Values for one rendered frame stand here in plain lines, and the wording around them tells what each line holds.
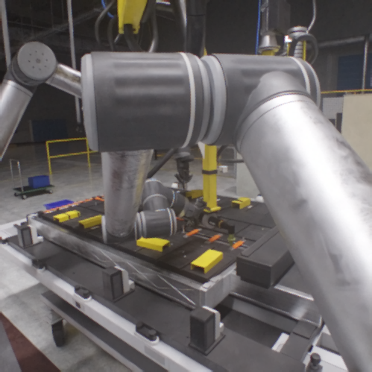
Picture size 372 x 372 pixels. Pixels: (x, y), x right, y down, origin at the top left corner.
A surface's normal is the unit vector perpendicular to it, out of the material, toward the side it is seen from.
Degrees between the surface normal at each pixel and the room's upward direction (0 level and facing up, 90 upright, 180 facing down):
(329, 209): 54
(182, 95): 84
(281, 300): 90
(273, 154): 68
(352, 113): 90
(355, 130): 90
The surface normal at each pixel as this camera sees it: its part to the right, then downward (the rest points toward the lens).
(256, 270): -0.65, 0.19
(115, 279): 0.77, 0.12
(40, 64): 0.57, 0.17
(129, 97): 0.26, 0.18
